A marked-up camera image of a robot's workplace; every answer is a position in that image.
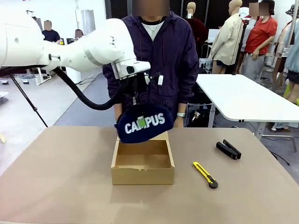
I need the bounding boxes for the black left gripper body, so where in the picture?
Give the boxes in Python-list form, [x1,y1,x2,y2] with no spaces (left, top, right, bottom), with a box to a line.
[119,74,148,100]

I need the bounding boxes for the navy CAMPUS beanie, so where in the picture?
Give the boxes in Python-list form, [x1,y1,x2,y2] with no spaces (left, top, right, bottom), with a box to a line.
[114,104,174,144]

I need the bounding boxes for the brown cardboard box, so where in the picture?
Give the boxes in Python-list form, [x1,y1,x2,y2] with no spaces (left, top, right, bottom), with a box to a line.
[110,130,175,186]

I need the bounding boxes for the yellow utility knife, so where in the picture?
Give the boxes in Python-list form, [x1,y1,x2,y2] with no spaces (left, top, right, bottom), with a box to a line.
[192,161,219,189]

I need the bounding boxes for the black stapler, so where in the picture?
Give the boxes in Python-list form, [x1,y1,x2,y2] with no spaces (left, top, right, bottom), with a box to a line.
[216,139,242,161]

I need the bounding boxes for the person's right forearm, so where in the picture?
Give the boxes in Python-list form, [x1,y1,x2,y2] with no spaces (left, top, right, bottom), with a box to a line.
[102,66,124,112]

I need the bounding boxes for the person's left forearm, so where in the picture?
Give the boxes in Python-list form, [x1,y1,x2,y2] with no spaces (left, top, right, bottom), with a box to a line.
[176,70,199,113]

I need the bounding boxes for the person's left hand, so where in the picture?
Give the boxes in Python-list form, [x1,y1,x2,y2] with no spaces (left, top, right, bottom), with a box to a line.
[173,115,185,128]

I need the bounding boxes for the person in purple jacket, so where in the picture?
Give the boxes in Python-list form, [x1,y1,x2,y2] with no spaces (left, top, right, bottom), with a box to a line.
[102,0,199,128]

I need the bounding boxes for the white air purifier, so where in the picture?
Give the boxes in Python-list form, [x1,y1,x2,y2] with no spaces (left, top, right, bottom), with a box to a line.
[65,67,82,84]

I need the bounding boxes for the mannequin in dark red dress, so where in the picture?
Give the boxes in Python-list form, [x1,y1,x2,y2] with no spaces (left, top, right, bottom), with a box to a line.
[184,1,208,59]

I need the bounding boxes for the seated man in dark shirt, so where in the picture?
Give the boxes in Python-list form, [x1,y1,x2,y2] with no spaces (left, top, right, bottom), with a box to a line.
[41,20,62,44]

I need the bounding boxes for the clear plastic bin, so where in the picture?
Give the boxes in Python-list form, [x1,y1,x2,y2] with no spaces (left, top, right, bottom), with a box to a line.
[22,74,39,86]

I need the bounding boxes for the mannequin in beige jacket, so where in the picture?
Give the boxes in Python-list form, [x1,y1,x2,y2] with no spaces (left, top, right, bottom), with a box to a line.
[208,0,246,75]

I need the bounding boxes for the white table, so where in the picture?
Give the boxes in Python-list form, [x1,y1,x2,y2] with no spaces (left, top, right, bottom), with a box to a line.
[195,74,299,152]

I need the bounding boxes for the person in red t-shirt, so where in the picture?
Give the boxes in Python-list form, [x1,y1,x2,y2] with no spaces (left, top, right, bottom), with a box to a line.
[240,0,278,81]

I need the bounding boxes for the mannequin with patterned hat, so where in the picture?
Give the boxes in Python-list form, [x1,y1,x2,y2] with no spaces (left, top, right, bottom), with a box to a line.
[272,4,299,94]

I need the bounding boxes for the mannequin in light blue jacket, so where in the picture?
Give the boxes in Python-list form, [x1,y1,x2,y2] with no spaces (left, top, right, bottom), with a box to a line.
[272,23,299,131]

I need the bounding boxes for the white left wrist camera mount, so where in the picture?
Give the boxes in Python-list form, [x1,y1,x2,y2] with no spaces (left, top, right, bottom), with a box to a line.
[111,59,164,86]

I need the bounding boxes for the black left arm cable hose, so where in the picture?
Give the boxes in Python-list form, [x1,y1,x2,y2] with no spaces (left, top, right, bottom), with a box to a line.
[52,67,123,111]

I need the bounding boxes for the black floor cable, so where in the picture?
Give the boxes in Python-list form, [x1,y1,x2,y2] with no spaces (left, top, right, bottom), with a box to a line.
[261,134,291,166]

